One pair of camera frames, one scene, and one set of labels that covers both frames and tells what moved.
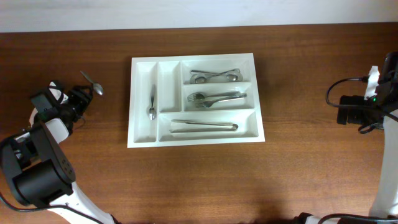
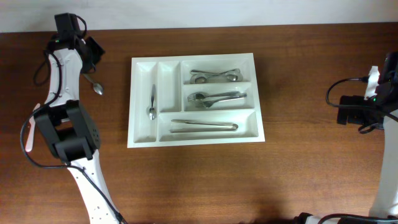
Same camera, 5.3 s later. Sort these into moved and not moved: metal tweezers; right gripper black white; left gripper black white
Moved: left gripper black white
Not moved: metal tweezers; right gripper black white
